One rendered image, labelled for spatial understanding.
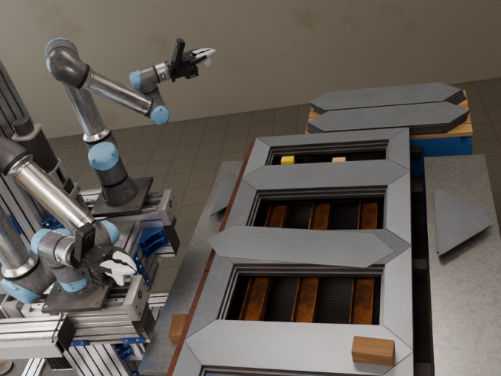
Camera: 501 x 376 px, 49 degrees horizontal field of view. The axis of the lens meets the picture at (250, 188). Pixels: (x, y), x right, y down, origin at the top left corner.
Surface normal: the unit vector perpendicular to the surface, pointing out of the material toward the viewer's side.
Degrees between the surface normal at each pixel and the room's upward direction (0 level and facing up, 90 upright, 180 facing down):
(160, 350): 0
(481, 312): 0
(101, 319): 90
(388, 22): 90
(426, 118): 0
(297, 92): 90
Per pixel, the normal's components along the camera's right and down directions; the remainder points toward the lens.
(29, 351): -0.11, 0.62
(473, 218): -0.21, -0.78
